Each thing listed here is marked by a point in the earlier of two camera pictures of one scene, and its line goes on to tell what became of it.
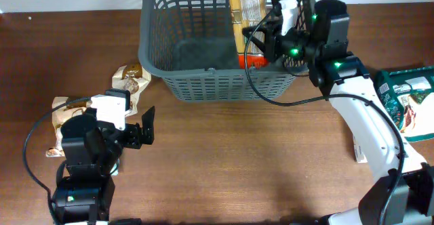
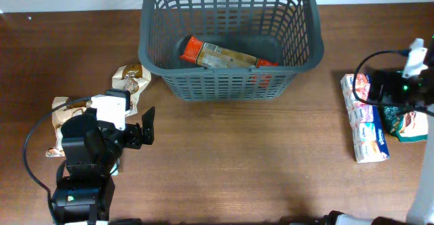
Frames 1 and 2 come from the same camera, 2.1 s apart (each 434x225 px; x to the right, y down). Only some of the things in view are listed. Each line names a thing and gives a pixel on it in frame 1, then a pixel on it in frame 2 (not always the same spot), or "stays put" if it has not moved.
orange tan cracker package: [249, 8] -> [194, 51]
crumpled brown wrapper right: [134, 78] stays put
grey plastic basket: [186, 37] stays put
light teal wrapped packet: [114, 170] stays put
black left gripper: [134, 135] stays put
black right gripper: [271, 44] -> [383, 87]
